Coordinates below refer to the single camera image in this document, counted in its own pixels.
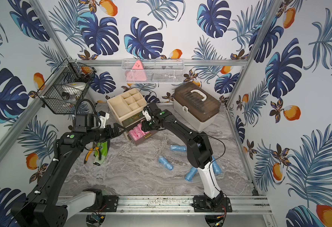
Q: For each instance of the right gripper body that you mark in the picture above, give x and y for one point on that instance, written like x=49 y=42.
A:
x=148 y=125

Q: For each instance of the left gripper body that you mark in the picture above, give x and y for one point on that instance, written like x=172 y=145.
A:
x=109 y=131

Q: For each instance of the pink bag roll four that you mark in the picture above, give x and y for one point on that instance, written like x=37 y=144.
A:
x=140 y=129

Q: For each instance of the pink bag roll two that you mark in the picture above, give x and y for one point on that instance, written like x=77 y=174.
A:
x=138 y=132

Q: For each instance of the pink bag roll three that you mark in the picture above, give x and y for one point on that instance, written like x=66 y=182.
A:
x=133 y=135

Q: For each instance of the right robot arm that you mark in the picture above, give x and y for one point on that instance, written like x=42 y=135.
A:
x=198 y=148

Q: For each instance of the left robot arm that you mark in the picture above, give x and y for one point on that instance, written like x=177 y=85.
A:
x=40 y=208

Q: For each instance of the beige drawer organizer cabinet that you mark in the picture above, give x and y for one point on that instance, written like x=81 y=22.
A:
x=126 y=104

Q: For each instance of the green black work glove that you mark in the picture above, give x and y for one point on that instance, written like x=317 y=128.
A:
x=100 y=153

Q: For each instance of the blue bag roll three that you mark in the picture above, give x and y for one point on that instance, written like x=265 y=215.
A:
x=178 y=148

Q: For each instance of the blue bag roll one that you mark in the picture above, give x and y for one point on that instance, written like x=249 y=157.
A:
x=165 y=163

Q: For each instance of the brown lid storage box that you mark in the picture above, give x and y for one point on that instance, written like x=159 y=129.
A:
x=196 y=106

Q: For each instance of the pink triangle item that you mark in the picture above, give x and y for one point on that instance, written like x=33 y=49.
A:
x=136 y=73

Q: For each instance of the blue bag roll two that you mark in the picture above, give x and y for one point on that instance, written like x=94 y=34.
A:
x=192 y=172

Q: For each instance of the blue bag roll five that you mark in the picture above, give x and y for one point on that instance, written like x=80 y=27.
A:
x=216 y=168

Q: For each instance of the yellow handled pliers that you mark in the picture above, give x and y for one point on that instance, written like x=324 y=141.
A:
x=93 y=150

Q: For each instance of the black wire wall basket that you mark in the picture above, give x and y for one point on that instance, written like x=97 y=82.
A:
x=51 y=92

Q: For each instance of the white mesh wall basket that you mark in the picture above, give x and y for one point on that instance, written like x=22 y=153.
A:
x=160 y=71

